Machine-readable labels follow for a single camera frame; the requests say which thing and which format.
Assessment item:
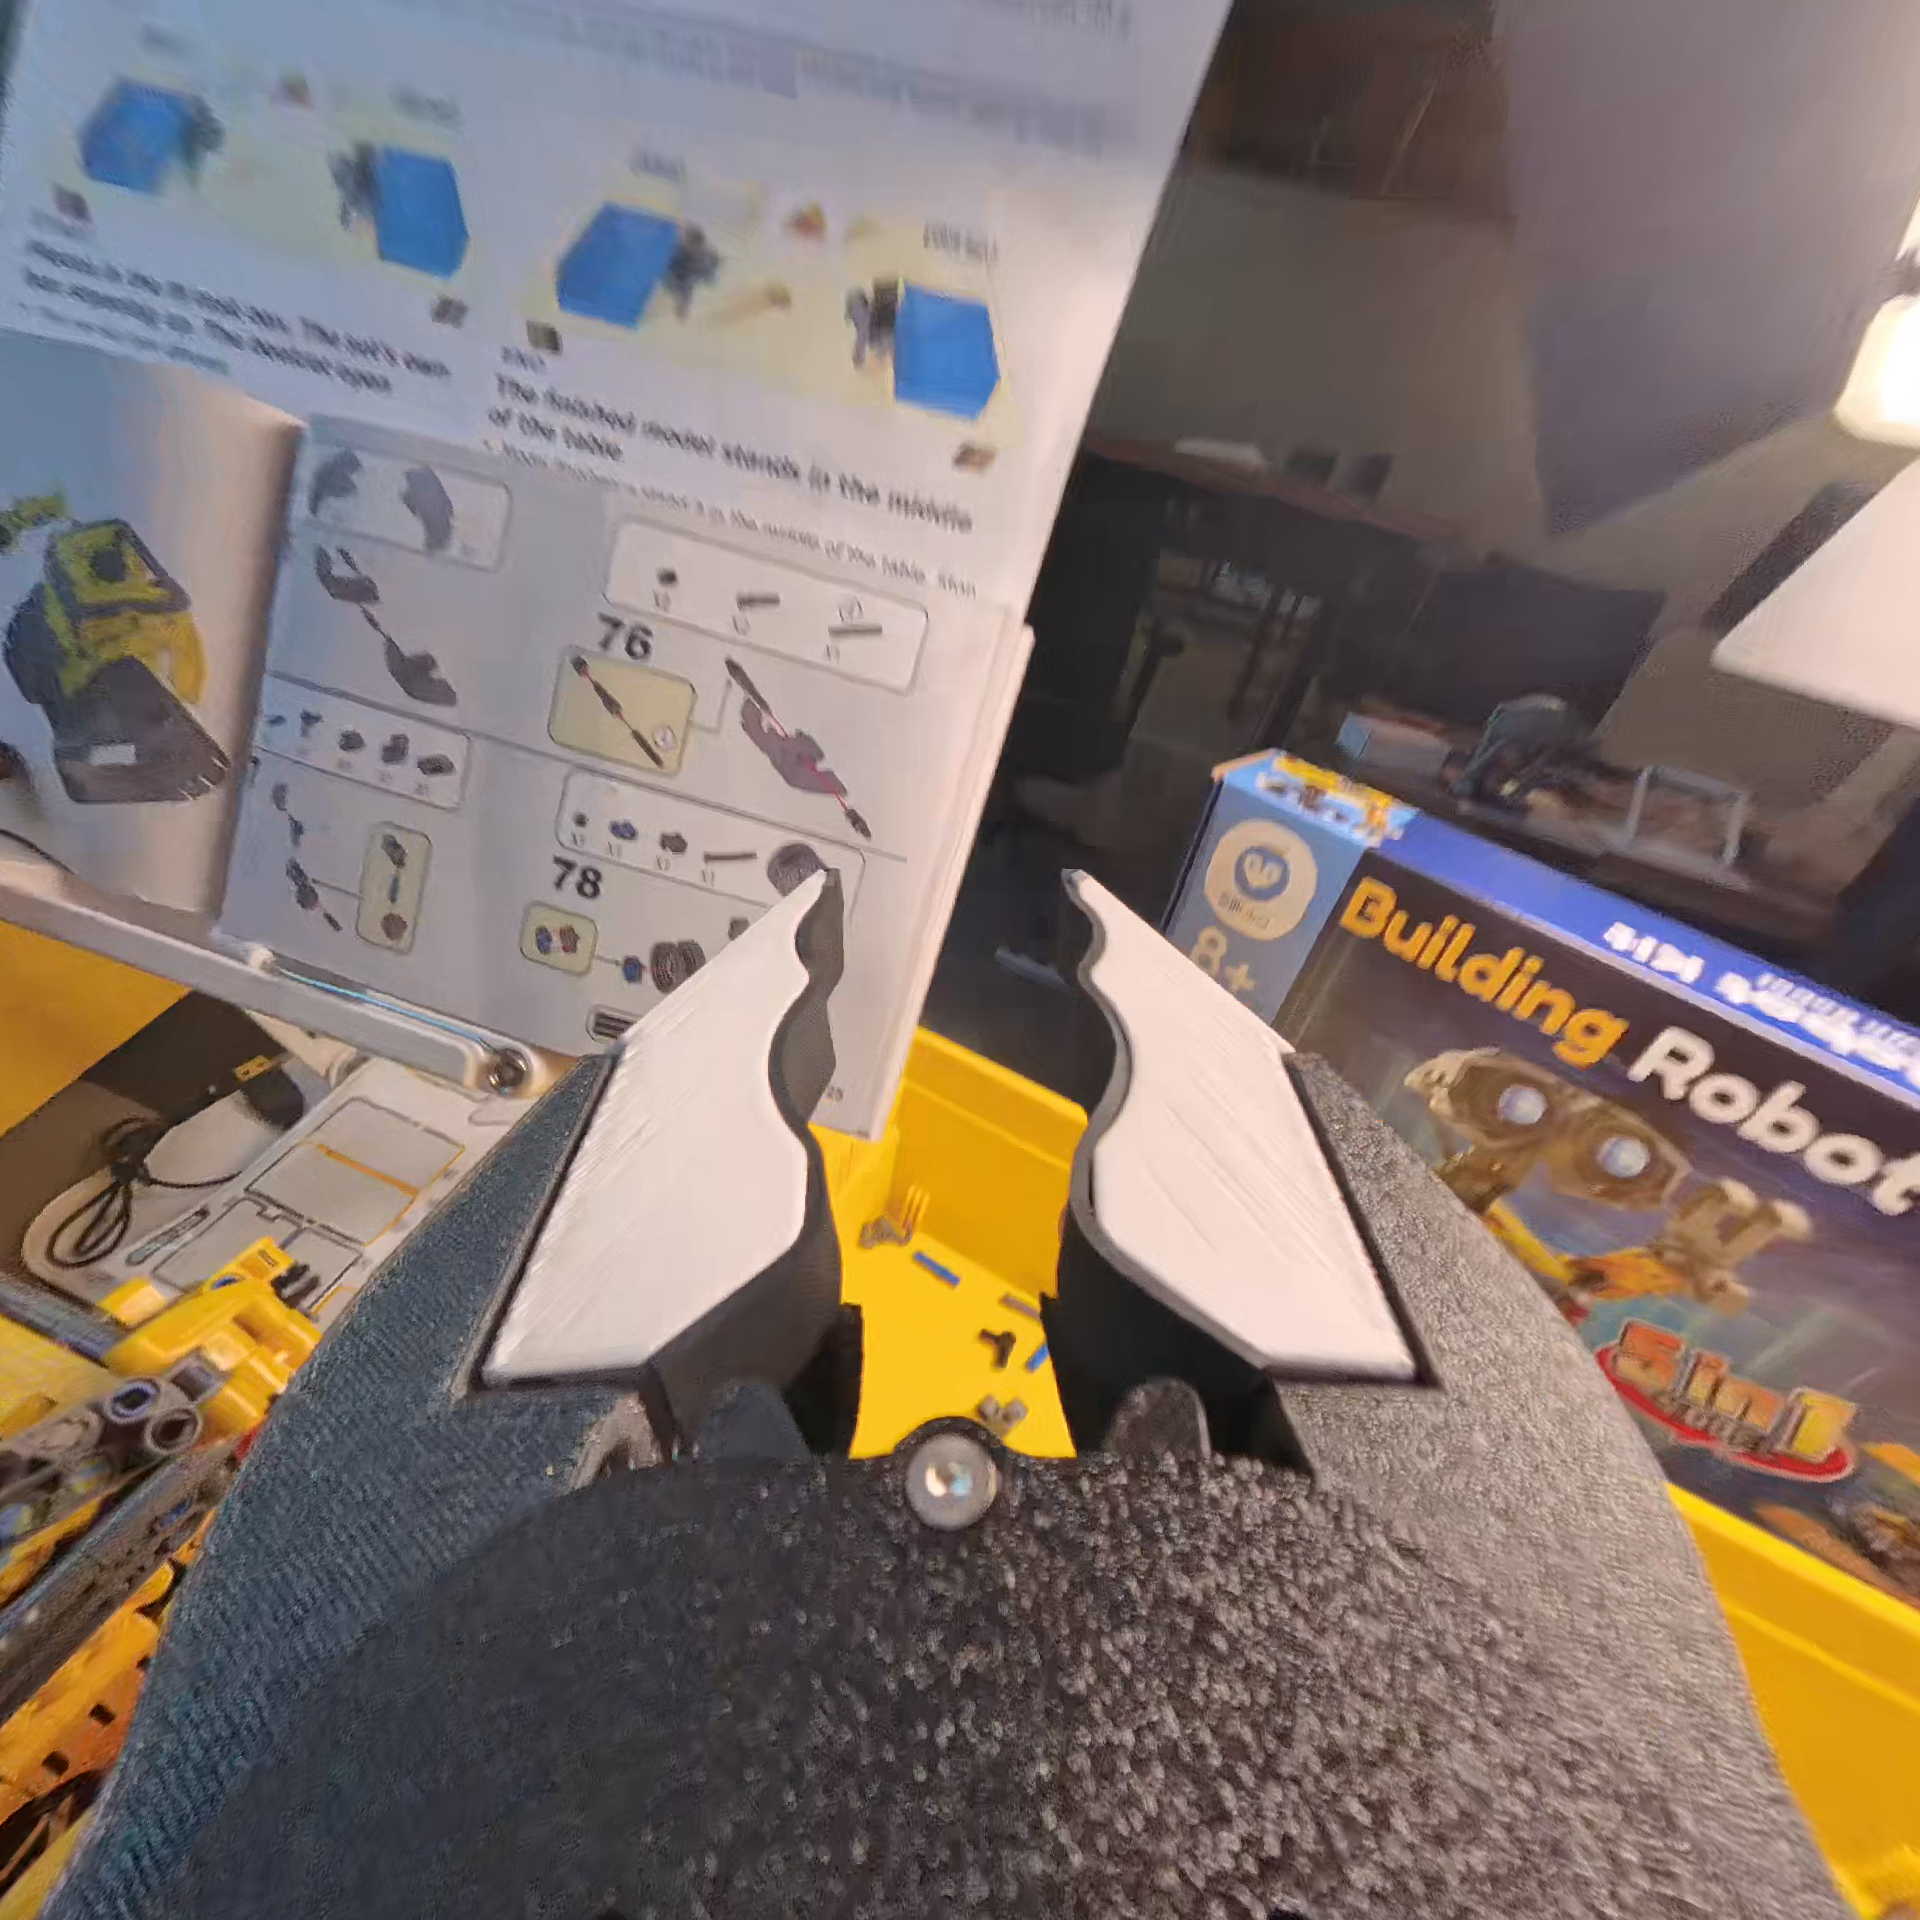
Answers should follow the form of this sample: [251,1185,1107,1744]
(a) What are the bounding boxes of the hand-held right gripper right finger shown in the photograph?
[1062,870,1425,1398]

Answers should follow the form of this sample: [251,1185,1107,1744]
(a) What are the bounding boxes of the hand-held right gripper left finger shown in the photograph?
[479,873,853,1398]

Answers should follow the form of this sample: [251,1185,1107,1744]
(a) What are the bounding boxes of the yellow parts tray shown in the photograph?
[808,1028,1920,1920]

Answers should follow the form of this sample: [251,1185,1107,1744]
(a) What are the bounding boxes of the yellow tracked toy robot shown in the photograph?
[0,1247,333,1892]

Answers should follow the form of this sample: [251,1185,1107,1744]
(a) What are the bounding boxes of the printed paper sheets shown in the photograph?
[0,989,525,1324]

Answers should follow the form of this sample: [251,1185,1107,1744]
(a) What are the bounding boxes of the blue toy set box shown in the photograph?
[1156,752,1920,1607]

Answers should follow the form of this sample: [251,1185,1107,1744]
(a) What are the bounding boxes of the dark wooden table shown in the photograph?
[1021,439,1471,781]

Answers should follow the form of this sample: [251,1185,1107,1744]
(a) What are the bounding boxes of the instruction booklet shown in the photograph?
[0,0,1236,1142]

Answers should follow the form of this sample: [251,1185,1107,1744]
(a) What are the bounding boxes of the softbox light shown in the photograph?
[1711,214,1920,738]

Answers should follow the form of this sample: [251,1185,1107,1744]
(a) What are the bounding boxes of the black cord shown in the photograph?
[61,1064,301,1269]

